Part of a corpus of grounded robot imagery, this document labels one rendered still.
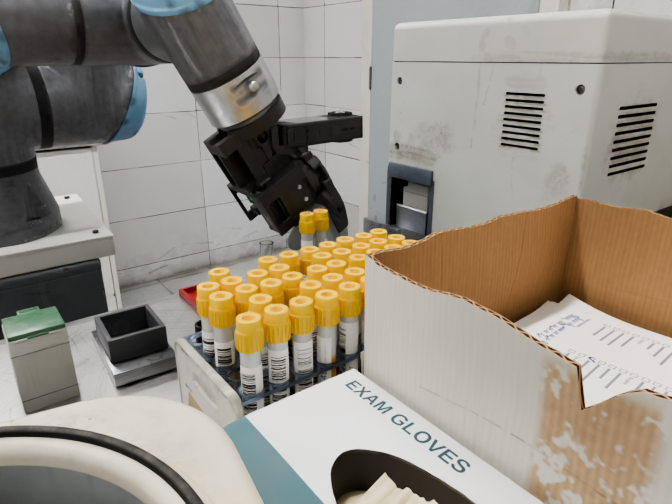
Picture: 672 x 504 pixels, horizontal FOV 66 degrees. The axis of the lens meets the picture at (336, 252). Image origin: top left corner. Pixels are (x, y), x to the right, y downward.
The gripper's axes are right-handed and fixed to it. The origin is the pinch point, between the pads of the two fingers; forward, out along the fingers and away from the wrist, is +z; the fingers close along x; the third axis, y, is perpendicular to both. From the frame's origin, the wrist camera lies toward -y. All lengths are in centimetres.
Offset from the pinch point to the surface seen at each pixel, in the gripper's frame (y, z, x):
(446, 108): -17.5, -8.1, 5.5
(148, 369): 25.0, -10.0, 7.3
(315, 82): -128, 64, -209
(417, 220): -10.6, 4.9, 1.4
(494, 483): 15.6, -11.5, 36.7
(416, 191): -13.0, 2.1, 0.4
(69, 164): 8, 12, -158
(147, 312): 21.9, -10.8, 1.2
